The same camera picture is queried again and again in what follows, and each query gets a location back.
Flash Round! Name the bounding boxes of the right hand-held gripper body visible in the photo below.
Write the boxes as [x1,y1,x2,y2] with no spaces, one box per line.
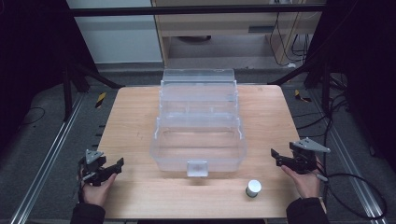
[285,137,332,175]

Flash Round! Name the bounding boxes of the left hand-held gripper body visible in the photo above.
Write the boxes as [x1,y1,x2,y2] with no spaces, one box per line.
[78,148,118,188]

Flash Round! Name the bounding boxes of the small white round container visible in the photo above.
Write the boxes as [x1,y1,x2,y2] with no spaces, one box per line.
[245,179,262,199]

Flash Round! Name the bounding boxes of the clear plastic storage box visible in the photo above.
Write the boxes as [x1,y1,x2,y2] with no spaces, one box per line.
[149,67,248,178]

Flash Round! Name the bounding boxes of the person's left hand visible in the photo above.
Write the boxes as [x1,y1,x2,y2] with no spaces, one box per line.
[79,173,118,207]

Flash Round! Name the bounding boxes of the person's right hand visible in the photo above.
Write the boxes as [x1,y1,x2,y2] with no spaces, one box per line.
[280,155,325,200]

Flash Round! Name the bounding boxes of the yellow black striped tape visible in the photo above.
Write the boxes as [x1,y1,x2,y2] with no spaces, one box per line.
[94,91,107,109]
[294,89,312,104]

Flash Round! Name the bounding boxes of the black metal stand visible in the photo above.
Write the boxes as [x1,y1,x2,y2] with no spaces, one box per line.
[266,52,332,117]
[61,59,126,122]

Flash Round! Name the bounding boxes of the white cabinet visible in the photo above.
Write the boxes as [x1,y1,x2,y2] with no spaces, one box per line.
[66,0,164,65]

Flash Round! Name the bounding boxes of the wooden desk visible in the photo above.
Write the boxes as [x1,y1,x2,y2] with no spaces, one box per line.
[150,0,325,67]

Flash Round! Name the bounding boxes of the black horizontal bar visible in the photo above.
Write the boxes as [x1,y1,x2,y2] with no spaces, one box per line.
[68,3,327,18]

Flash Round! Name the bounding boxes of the aluminium floor rail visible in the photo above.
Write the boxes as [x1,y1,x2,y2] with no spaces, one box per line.
[309,90,387,224]
[10,92,86,224]

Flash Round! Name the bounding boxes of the bundle of black cables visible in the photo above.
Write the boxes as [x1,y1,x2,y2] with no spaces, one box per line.
[292,71,353,139]

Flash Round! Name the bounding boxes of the thin black cable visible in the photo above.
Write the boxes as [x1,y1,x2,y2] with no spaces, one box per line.
[19,106,47,126]

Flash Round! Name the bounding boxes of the hanging black cables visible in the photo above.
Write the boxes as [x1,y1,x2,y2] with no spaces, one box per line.
[268,11,314,67]

